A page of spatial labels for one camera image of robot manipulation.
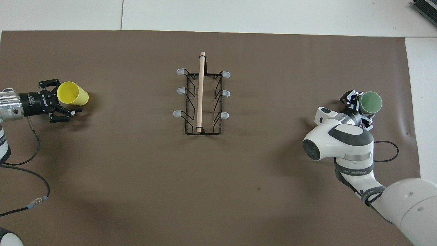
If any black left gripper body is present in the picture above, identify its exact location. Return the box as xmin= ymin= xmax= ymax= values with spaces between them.
xmin=19 ymin=90 xmax=61 ymax=117

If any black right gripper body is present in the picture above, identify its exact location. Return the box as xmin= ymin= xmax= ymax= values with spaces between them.
xmin=348 ymin=102 xmax=363 ymax=119

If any pale green plastic cup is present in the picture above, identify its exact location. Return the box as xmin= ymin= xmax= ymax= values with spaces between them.
xmin=357 ymin=91 xmax=382 ymax=115

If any yellow plastic cup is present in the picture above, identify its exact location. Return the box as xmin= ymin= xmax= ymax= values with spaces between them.
xmin=57 ymin=81 xmax=89 ymax=106

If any grey ribbed device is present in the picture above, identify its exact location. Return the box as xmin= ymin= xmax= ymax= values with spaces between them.
xmin=411 ymin=0 xmax=437 ymax=18

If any brown table mat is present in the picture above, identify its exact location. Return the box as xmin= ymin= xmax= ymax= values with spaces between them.
xmin=0 ymin=30 xmax=422 ymax=246

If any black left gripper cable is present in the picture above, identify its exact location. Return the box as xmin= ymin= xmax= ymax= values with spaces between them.
xmin=0 ymin=116 xmax=51 ymax=217

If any black wire cup rack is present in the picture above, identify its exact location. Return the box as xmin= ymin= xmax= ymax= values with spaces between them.
xmin=173 ymin=51 xmax=231 ymax=136

